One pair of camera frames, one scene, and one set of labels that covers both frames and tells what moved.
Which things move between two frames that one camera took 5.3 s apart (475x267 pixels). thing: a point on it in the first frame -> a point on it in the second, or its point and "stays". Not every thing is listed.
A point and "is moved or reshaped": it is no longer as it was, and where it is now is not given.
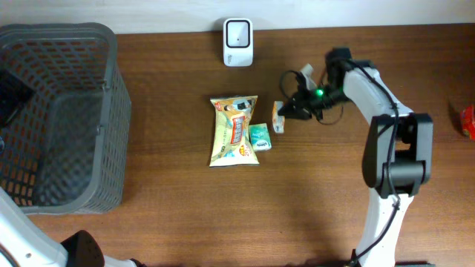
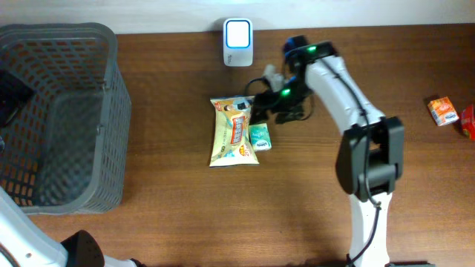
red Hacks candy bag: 467,122 stays
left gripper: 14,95 stays
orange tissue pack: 278,121 is moved or reshaped
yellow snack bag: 232,146 stays
